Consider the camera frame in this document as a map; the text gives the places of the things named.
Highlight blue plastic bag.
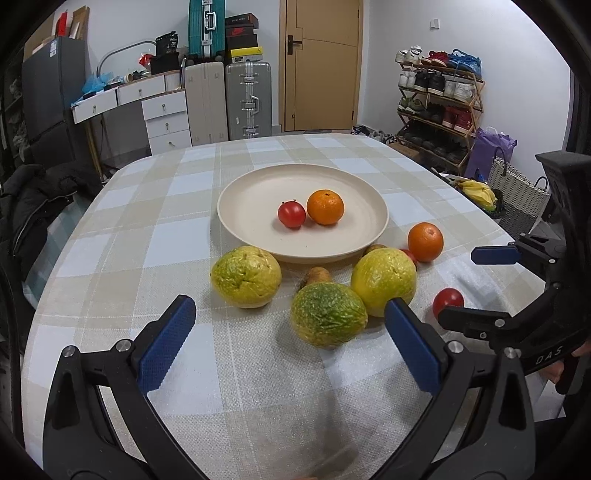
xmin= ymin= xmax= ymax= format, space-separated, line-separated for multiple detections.
xmin=82 ymin=71 xmax=114 ymax=96

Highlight scattered sneakers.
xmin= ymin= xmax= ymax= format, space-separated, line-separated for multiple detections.
xmin=351 ymin=124 xmax=398 ymax=144

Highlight wooden door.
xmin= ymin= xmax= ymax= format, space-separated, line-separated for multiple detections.
xmin=285 ymin=0 xmax=364 ymax=133

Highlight black jacket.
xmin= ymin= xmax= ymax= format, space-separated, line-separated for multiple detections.
xmin=0 ymin=161 xmax=105 ymax=296

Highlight wrinkled yellow pomelo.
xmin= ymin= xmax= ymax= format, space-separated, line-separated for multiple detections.
xmin=211 ymin=246 xmax=282 ymax=308

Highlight teal checked blanket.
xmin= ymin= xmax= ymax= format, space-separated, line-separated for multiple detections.
xmin=24 ymin=203 xmax=93 ymax=308

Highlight woven basket bag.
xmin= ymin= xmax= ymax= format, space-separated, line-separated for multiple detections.
xmin=487 ymin=156 xmax=552 ymax=217

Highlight silver suitcase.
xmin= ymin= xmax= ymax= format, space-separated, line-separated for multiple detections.
xmin=225 ymin=61 xmax=272 ymax=139

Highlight black plastic bag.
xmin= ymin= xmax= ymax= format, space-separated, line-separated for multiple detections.
xmin=455 ymin=181 xmax=507 ymax=219

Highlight wooden stick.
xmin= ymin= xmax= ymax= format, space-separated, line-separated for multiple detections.
xmin=87 ymin=120 xmax=105 ymax=180

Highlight black printed package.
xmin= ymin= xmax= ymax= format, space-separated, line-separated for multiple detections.
xmin=156 ymin=31 xmax=179 ymax=56

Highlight cream round plate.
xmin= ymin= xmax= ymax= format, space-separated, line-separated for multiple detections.
xmin=217 ymin=164 xmax=390 ymax=265

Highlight small cardboard box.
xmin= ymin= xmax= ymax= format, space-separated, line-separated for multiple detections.
xmin=390 ymin=141 xmax=422 ymax=160

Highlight person's right hand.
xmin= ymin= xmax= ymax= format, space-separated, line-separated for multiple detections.
xmin=541 ymin=340 xmax=591 ymax=385

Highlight green mottled pomelo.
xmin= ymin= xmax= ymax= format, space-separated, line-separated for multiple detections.
xmin=290 ymin=282 xmax=369 ymax=348

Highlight grey curved tube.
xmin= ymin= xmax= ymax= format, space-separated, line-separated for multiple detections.
xmin=99 ymin=40 xmax=158 ymax=75

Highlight cardboard pieces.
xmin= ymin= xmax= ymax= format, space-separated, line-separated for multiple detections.
xmin=23 ymin=6 xmax=91 ymax=58

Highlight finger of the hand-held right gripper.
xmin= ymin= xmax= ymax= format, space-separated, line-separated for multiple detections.
xmin=471 ymin=234 xmax=565 ymax=278
xmin=438 ymin=282 xmax=562 ymax=348

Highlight orange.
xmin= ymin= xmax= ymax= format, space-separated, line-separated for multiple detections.
xmin=307 ymin=189 xmax=345 ymax=226
xmin=407 ymin=222 xmax=444 ymax=262

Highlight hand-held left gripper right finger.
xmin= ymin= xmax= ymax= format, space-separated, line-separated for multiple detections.
xmin=383 ymin=298 xmax=536 ymax=480

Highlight white desk with drawers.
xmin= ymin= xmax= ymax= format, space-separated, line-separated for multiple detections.
xmin=71 ymin=71 xmax=192 ymax=155

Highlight beige suitcase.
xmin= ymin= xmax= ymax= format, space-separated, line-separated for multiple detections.
xmin=185 ymin=61 xmax=230 ymax=145

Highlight dark grey refrigerator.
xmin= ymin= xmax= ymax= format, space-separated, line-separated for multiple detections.
xmin=21 ymin=37 xmax=88 ymax=164

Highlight smooth yellow pomelo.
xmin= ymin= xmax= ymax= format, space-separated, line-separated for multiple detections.
xmin=350 ymin=248 xmax=417 ymax=318

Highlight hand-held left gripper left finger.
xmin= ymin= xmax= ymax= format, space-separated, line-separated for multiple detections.
xmin=42 ymin=294 xmax=204 ymax=480

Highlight yellow black shoe box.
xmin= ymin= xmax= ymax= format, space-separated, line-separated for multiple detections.
xmin=228 ymin=46 xmax=265 ymax=64

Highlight teal suitcase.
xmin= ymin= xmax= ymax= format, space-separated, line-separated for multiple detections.
xmin=188 ymin=0 xmax=226 ymax=59

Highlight purple bag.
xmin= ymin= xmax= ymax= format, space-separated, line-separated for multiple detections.
xmin=464 ymin=128 xmax=518 ymax=182

